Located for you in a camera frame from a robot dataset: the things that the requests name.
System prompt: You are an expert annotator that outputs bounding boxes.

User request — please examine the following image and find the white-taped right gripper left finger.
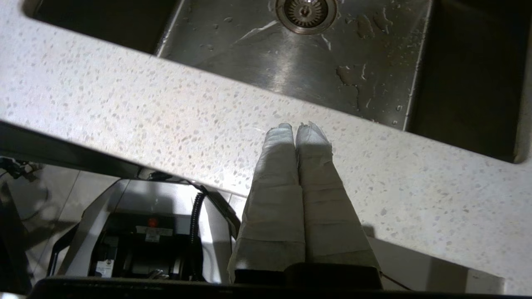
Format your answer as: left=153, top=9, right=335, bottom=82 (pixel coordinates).
left=227, top=123, right=306, bottom=284

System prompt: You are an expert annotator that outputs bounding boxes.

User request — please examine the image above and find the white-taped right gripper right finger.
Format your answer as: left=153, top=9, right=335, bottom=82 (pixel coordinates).
left=295, top=122, right=382, bottom=279

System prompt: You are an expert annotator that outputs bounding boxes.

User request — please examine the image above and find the grey robot base chassis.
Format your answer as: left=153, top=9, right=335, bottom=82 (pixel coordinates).
left=47, top=179, right=241, bottom=283

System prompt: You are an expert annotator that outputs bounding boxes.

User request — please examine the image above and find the stainless steel sink basin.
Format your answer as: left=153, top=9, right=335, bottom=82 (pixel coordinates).
left=23, top=0, right=532, bottom=164

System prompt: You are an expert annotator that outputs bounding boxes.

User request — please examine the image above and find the round metal drain strainer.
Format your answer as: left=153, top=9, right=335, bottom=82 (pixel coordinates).
left=275, top=0, right=338, bottom=35

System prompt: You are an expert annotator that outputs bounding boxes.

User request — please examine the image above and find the black coiled base cable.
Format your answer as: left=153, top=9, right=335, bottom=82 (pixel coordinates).
left=189, top=192, right=207, bottom=281

